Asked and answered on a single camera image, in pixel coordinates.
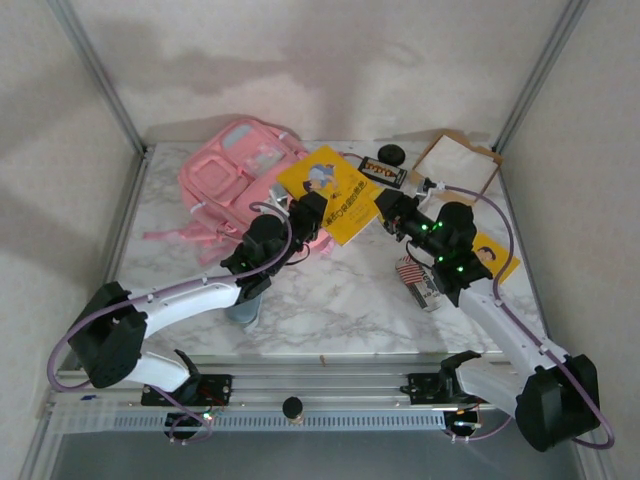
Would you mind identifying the yellow cartoon book with blue figure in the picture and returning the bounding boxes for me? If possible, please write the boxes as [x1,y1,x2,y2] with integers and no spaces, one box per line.
[275,144,384,249]

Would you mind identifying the yellow cartoon book with dark-haired figure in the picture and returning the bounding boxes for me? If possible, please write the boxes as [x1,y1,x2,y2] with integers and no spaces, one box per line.
[472,231,522,286]

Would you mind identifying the red striped flag pencil pouch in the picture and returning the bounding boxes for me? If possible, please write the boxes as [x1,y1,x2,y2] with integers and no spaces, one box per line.
[394,253,444,312]

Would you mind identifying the pink backpack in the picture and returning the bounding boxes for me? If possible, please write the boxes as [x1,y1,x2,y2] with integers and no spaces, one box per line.
[142,115,336,266]

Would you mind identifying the grey-blue pencil case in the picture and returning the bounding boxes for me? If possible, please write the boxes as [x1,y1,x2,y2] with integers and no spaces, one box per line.
[223,292,264,334]

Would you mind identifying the brown cardboard box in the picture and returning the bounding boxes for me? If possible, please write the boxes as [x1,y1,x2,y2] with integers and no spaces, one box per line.
[408,128,505,215]

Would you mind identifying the black round wheel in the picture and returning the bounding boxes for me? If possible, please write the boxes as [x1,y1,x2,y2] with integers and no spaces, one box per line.
[377,143,405,165]

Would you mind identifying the white paper sheet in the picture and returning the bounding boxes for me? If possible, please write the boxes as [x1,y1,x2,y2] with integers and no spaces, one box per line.
[413,133,499,201]

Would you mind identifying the black round knob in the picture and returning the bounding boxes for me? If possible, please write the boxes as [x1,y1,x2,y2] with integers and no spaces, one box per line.
[281,395,306,425]

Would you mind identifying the black controller board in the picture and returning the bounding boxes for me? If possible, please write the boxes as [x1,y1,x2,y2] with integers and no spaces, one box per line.
[166,410,215,432]
[446,407,485,432]

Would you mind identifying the black frame with brown beads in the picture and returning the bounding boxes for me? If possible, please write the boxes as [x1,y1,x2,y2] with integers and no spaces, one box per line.
[343,152,409,189]

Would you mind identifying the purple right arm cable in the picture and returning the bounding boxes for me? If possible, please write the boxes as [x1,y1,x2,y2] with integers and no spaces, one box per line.
[434,182,617,451]

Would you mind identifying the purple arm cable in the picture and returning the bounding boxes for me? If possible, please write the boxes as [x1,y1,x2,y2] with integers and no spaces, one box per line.
[434,182,617,451]
[48,201,295,446]

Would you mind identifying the aluminium side rail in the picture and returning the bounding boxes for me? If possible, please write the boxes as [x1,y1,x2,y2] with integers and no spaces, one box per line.
[77,144,154,369]

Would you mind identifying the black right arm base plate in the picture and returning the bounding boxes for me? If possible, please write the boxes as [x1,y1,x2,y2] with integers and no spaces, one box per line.
[405,372,499,406]

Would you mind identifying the aluminium frame rails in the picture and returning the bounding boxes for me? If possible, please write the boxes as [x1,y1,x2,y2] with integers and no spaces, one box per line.
[42,338,594,416]

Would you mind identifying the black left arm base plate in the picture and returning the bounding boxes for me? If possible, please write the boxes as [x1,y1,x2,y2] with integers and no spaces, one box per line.
[141,372,234,407]

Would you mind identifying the aluminium corner post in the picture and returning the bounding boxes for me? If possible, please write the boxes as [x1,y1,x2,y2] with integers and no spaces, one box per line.
[47,0,150,156]
[491,0,591,154]

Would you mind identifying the grey slotted cable duct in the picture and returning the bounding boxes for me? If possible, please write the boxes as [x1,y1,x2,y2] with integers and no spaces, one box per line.
[49,399,447,434]

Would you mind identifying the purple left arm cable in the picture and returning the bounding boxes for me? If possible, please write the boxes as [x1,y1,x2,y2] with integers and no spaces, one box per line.
[48,201,295,446]

